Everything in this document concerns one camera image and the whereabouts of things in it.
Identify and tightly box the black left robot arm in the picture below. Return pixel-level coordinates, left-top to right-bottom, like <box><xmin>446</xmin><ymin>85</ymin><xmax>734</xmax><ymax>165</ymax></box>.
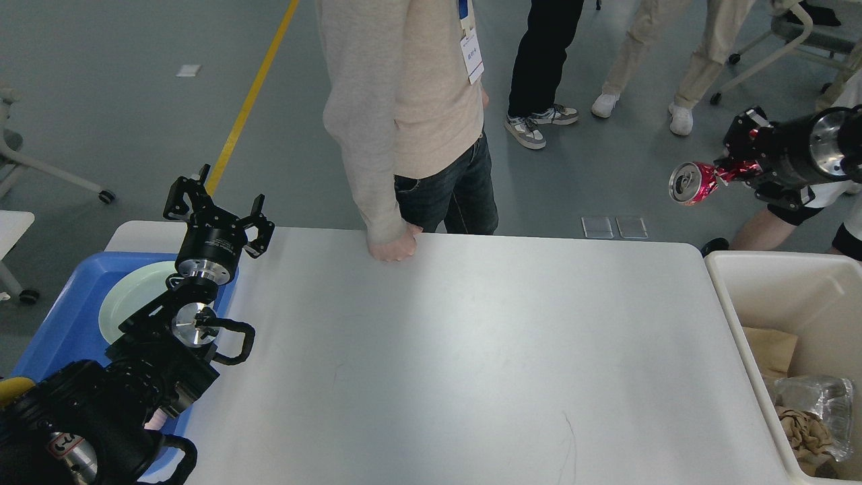
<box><xmin>2</xmin><ymin>165</ymin><xmax>275</xmax><ymax>484</ymax></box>

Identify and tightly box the person in khaki trousers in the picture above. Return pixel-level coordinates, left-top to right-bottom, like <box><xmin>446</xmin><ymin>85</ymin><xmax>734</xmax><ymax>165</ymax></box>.
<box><xmin>591</xmin><ymin>0</ymin><xmax>755</xmax><ymax>137</ymax></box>

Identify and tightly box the blue plastic tray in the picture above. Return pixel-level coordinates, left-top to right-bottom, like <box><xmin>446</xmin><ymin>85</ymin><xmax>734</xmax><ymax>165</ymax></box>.
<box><xmin>13</xmin><ymin>252</ymin><xmax>240</xmax><ymax>477</ymax></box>

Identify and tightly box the person in black trousers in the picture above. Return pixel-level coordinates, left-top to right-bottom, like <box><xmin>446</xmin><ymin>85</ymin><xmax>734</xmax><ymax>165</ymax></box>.
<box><xmin>505</xmin><ymin>1</ymin><xmax>584</xmax><ymax>150</ymax></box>

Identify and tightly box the person in beige sweater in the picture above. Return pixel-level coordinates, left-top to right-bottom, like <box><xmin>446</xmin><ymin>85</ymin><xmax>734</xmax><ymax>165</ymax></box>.
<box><xmin>315</xmin><ymin>1</ymin><xmax>498</xmax><ymax>261</ymax></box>

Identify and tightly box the white chair base left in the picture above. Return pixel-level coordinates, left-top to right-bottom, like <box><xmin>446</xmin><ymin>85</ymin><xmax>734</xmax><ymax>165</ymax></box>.
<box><xmin>1</xmin><ymin>81</ymin><xmax>116</xmax><ymax>205</ymax></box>

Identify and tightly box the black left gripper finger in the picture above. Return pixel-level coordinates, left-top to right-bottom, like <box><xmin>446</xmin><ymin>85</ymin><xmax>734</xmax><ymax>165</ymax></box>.
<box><xmin>235</xmin><ymin>194</ymin><xmax>275</xmax><ymax>259</ymax></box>
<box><xmin>163</xmin><ymin>164</ymin><xmax>218</xmax><ymax>229</ymax></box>

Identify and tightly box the white plastic bin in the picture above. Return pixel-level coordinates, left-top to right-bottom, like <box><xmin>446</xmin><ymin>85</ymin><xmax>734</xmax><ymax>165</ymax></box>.
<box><xmin>705</xmin><ymin>251</ymin><xmax>861</xmax><ymax>484</ymax></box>

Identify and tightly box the clear floor plate right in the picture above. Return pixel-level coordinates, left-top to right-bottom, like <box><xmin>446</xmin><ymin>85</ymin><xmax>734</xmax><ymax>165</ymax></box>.
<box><xmin>616</xmin><ymin>217</ymin><xmax>649</xmax><ymax>240</ymax></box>

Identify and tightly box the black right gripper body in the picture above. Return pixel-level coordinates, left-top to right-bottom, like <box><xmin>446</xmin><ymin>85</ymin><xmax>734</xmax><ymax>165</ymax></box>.
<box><xmin>758</xmin><ymin>108</ymin><xmax>851</xmax><ymax>189</ymax></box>

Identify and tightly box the brown paper in bin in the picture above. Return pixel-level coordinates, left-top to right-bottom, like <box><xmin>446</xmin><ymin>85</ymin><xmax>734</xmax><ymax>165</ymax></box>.
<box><xmin>742</xmin><ymin>327</ymin><xmax>799</xmax><ymax>383</ymax></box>

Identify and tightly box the person in black shorts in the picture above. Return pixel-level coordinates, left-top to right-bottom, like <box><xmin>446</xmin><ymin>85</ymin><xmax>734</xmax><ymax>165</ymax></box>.
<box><xmin>700</xmin><ymin>71</ymin><xmax>862</xmax><ymax>262</ymax></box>

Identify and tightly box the clear floor plate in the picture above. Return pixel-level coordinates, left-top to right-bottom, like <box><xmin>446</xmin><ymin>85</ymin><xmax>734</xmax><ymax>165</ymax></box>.
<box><xmin>581</xmin><ymin>217</ymin><xmax>615</xmax><ymax>240</ymax></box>
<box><xmin>616</xmin><ymin>217</ymin><xmax>649</xmax><ymax>240</ymax></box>

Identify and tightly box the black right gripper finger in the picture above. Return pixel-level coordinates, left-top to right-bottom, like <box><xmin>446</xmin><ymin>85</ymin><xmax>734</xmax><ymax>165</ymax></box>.
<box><xmin>723</xmin><ymin>106</ymin><xmax>772</xmax><ymax>162</ymax></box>
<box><xmin>752</xmin><ymin>181</ymin><xmax>816</xmax><ymax>212</ymax></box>

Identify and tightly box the aluminium foil bag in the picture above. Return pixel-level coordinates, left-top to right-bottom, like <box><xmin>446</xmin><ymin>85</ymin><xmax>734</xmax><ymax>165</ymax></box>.
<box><xmin>773</xmin><ymin>375</ymin><xmax>854</xmax><ymax>463</ymax></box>

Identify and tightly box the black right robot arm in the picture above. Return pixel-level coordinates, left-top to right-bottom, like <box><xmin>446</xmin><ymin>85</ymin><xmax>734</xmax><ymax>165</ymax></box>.
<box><xmin>715</xmin><ymin>106</ymin><xmax>861</xmax><ymax>212</ymax></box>

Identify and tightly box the green plate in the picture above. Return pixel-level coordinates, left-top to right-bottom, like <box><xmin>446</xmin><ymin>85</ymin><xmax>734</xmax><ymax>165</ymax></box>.
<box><xmin>98</xmin><ymin>261</ymin><xmax>219</xmax><ymax>348</ymax></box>

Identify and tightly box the crushed red drink can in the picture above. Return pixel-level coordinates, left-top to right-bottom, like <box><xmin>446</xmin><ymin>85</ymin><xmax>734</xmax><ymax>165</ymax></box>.
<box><xmin>668</xmin><ymin>156</ymin><xmax>764</xmax><ymax>205</ymax></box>

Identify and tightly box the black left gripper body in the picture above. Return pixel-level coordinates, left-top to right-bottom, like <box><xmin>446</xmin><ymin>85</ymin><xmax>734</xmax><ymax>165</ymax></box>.
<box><xmin>175</xmin><ymin>225</ymin><xmax>248</xmax><ymax>284</ymax></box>

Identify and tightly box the brown paper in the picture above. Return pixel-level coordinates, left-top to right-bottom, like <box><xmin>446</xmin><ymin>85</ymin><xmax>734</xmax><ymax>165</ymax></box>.
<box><xmin>774</xmin><ymin>406</ymin><xmax>834</xmax><ymax>464</ymax></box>
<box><xmin>742</xmin><ymin>327</ymin><xmax>799</xmax><ymax>383</ymax></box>

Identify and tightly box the blue mug yellow inside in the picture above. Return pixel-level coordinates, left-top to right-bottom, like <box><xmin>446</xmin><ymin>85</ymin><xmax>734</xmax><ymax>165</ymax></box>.
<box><xmin>0</xmin><ymin>377</ymin><xmax>36</xmax><ymax>409</ymax></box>

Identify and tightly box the white side table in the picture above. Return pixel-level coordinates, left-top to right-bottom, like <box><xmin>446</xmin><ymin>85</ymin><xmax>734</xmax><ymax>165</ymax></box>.
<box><xmin>0</xmin><ymin>209</ymin><xmax>41</xmax><ymax>304</ymax></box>

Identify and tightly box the pink ribbed mug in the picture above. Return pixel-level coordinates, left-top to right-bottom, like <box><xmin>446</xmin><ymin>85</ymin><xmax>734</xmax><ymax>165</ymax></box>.
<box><xmin>144</xmin><ymin>409</ymin><xmax>168</xmax><ymax>430</ymax></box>

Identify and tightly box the white office chair base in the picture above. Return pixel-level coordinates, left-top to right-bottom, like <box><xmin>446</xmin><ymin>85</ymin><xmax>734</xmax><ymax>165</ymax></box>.
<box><xmin>709</xmin><ymin>1</ymin><xmax>860</xmax><ymax>105</ymax></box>

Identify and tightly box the clear floor plate left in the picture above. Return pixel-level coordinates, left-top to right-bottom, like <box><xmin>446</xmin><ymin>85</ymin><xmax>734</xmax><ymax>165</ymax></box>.
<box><xmin>581</xmin><ymin>217</ymin><xmax>615</xmax><ymax>240</ymax></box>

